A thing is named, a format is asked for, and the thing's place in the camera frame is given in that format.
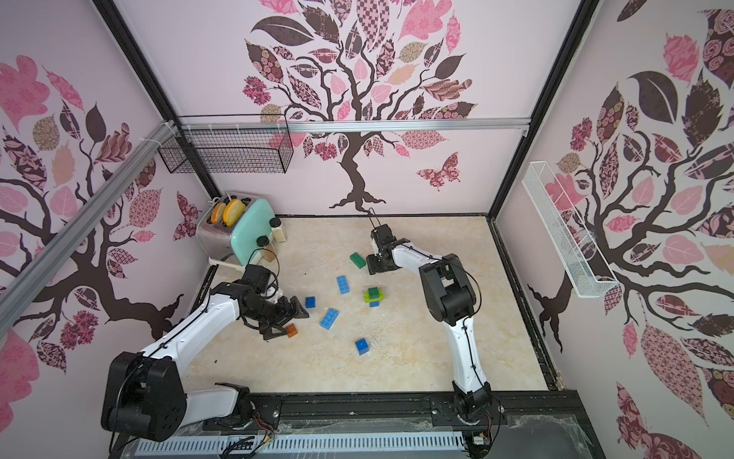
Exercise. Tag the pale spice jar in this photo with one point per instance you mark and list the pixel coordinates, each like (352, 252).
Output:
(278, 230)

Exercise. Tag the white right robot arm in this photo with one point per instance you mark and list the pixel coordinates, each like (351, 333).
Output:
(452, 301)

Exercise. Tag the aluminium rail back wall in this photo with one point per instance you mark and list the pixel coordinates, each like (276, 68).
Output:
(373, 125)

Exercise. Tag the mint green toaster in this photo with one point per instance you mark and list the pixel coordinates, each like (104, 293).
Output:
(236, 245)

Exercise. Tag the white cable duct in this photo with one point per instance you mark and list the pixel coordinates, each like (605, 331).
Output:
(300, 445)

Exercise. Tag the aluminium rail left wall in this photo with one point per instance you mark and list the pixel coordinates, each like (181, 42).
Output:
(27, 286)

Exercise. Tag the brown square lego brick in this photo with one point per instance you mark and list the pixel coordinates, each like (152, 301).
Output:
(291, 330)

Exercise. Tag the white wire shelf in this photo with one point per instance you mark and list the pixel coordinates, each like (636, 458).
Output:
(554, 198)

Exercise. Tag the black corner frame post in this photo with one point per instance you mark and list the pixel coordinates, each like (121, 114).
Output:
(572, 41)

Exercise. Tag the light blue long lego brick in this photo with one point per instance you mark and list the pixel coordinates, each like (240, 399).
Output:
(329, 319)

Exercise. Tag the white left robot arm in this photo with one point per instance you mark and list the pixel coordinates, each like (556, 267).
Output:
(145, 396)

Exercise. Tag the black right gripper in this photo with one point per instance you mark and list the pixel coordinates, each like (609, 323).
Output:
(381, 261)

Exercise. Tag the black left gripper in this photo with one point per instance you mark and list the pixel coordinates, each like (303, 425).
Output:
(283, 317)

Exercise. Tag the blue small lego brick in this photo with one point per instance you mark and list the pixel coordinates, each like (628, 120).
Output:
(362, 346)

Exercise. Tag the brown spice jar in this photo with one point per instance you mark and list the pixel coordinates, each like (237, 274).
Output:
(266, 249)

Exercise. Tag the aluminium rail wall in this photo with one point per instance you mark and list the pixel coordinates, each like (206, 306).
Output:
(27, 286)
(373, 125)

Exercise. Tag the small dark green lego brick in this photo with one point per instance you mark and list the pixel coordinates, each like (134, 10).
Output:
(358, 260)

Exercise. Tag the black wire basket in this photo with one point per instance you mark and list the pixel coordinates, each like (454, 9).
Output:
(246, 143)

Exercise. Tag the lime green lego brick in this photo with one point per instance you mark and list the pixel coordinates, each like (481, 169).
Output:
(370, 299)

